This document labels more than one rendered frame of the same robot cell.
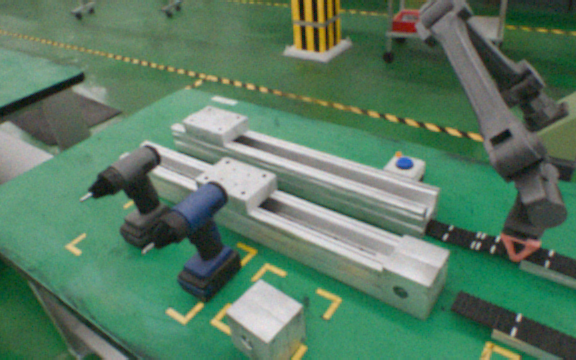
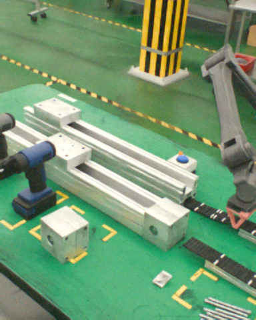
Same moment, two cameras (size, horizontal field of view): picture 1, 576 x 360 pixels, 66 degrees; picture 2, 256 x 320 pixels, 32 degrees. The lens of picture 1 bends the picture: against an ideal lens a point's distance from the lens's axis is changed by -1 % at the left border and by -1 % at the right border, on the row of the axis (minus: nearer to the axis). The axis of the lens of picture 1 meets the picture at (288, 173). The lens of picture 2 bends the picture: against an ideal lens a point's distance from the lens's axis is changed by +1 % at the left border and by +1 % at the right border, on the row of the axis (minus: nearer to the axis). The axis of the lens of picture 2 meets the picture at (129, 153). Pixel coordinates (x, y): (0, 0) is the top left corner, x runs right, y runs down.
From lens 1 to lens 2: 0.49 m
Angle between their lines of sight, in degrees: 5
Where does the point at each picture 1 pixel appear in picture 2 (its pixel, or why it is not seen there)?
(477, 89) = (225, 112)
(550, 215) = (247, 192)
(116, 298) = not seen: outside the picture
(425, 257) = (173, 211)
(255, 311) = (59, 221)
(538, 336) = (230, 267)
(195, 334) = (17, 236)
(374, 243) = (145, 201)
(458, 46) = (221, 84)
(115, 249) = not seen: outside the picture
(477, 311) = (198, 249)
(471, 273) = (205, 232)
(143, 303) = not seen: outside the picture
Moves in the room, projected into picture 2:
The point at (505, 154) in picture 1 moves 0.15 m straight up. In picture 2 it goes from (229, 153) to (240, 103)
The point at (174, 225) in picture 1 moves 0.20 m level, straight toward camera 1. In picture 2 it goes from (19, 161) to (27, 202)
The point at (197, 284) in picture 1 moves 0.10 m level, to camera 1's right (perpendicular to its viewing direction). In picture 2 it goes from (25, 206) to (58, 208)
